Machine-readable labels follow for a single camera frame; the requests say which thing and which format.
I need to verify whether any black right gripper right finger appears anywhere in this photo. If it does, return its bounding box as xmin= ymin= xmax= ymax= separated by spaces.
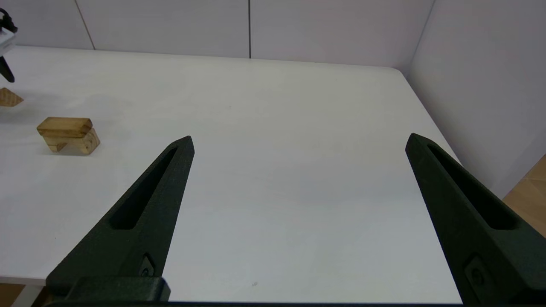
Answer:
xmin=405 ymin=133 xmax=546 ymax=305

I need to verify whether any arched wooden building block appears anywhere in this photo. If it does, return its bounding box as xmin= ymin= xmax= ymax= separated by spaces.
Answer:
xmin=44 ymin=128 xmax=101 ymax=156

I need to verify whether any triangular wooden building block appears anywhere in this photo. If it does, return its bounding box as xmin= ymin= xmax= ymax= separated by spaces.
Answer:
xmin=0 ymin=87 xmax=24 ymax=107

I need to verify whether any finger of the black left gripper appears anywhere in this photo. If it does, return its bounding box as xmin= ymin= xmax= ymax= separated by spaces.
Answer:
xmin=0 ymin=55 xmax=16 ymax=84

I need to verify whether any white table leg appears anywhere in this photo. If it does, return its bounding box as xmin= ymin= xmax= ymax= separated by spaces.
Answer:
xmin=11 ymin=284 xmax=45 ymax=307

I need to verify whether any rectangular wooden building block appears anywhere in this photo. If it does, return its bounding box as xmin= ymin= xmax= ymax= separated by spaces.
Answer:
xmin=36 ymin=117 xmax=93 ymax=139

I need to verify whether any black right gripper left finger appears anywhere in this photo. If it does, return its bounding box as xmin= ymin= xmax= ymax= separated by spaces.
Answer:
xmin=46 ymin=136 xmax=195 ymax=304

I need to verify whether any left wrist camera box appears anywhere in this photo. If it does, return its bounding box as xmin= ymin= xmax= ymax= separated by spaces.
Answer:
xmin=0 ymin=9 xmax=18 ymax=57

